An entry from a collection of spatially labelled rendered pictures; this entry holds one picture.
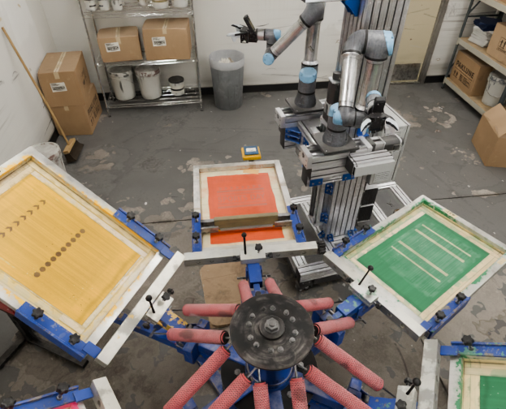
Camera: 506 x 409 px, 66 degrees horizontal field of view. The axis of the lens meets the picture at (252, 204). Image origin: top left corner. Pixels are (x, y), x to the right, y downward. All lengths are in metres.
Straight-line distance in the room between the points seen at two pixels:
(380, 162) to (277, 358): 1.48
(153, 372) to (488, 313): 2.46
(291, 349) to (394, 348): 1.71
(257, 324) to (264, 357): 0.13
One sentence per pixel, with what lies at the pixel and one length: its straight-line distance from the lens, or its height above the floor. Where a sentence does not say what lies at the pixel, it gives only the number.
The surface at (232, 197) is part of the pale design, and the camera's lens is 2.45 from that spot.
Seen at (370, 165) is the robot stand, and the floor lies 1.17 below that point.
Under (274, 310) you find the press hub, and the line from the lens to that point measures 1.49.
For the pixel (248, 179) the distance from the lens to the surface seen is 2.58.
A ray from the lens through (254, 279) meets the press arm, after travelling 1.90.
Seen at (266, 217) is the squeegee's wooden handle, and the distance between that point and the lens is 2.17.
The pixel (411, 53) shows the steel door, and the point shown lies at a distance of 6.43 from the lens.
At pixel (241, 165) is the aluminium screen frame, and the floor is 0.99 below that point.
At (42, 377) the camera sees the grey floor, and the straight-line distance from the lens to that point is 3.12.
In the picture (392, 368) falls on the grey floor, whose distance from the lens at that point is 2.98.
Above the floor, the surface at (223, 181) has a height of 0.96.
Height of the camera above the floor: 2.55
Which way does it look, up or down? 42 degrees down
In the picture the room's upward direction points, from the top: straight up
